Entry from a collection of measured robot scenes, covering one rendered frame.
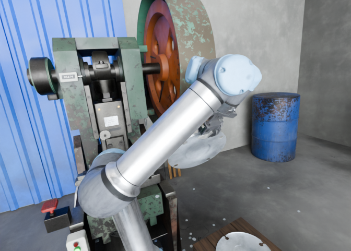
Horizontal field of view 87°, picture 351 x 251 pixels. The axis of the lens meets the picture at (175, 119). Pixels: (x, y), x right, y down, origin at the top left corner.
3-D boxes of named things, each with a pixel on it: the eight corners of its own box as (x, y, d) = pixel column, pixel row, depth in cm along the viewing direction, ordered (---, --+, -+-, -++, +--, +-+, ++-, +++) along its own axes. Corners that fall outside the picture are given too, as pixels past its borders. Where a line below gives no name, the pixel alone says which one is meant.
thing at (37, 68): (66, 101, 91) (55, 54, 86) (38, 105, 87) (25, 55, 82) (71, 97, 111) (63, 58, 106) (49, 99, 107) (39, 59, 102)
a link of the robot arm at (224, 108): (231, 86, 60) (246, 106, 57) (224, 95, 64) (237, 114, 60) (214, 89, 57) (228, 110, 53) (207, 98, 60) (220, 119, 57)
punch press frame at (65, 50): (172, 258, 117) (147, 28, 84) (100, 293, 102) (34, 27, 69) (143, 190, 189) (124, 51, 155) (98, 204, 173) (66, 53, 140)
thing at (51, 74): (164, 83, 110) (162, 51, 105) (29, 97, 86) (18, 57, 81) (155, 81, 125) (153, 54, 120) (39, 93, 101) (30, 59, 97)
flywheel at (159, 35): (167, 96, 169) (210, 140, 111) (145, 99, 161) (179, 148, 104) (168, 3, 133) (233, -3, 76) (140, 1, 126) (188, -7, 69)
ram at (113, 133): (130, 150, 105) (123, 98, 98) (102, 156, 100) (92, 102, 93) (126, 140, 121) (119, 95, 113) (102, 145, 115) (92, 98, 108)
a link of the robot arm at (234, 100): (234, 55, 50) (261, 64, 52) (215, 84, 58) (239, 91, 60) (238, 73, 45) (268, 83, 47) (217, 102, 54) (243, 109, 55)
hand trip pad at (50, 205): (59, 220, 85) (55, 206, 83) (44, 225, 82) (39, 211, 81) (62, 210, 91) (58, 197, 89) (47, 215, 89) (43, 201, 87)
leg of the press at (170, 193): (194, 279, 119) (185, 150, 97) (177, 288, 115) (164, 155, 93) (153, 196, 202) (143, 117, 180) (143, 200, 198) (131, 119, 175)
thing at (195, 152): (233, 145, 93) (232, 144, 94) (213, 121, 72) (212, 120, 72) (187, 173, 100) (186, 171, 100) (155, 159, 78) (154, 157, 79)
